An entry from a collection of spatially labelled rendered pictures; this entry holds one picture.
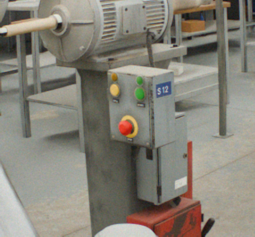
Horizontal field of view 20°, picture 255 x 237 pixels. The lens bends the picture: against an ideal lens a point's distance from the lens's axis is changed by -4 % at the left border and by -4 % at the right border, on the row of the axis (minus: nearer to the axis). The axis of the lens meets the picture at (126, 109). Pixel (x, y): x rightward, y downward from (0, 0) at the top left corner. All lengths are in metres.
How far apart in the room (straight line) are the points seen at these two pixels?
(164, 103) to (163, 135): 0.09
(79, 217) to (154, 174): 1.75
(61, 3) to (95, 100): 0.37
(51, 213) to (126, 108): 2.12
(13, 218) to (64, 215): 2.81
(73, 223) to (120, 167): 1.62
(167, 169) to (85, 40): 0.48
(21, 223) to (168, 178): 1.12
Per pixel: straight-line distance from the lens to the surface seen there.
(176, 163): 2.29
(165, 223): 2.28
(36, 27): 2.06
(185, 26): 8.66
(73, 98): 5.40
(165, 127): 1.98
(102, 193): 2.40
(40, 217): 3.99
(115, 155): 2.30
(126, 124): 1.96
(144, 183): 2.29
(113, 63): 2.14
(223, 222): 3.82
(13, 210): 1.21
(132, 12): 2.15
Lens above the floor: 1.49
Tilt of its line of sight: 14 degrees down
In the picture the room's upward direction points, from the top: 3 degrees counter-clockwise
